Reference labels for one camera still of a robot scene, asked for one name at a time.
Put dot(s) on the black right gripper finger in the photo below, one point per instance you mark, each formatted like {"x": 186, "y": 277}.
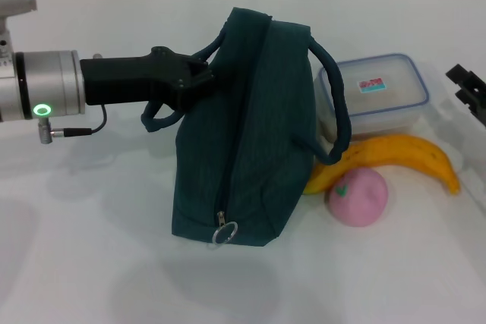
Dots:
{"x": 461, "y": 74}
{"x": 472, "y": 98}

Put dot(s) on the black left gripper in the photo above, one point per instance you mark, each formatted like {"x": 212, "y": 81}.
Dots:
{"x": 129, "y": 81}

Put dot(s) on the yellow banana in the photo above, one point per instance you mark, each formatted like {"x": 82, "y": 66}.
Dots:
{"x": 417, "y": 149}

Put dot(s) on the dark teal insulated bag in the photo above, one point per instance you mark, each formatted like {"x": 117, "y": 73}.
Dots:
{"x": 273, "y": 111}

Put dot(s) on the clear box with blue lid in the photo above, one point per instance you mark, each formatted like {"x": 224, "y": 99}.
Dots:
{"x": 379, "y": 111}

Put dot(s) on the pink toy peach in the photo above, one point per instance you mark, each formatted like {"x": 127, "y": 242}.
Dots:
{"x": 358, "y": 202}

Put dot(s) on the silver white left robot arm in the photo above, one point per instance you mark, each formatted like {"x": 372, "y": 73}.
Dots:
{"x": 49, "y": 85}

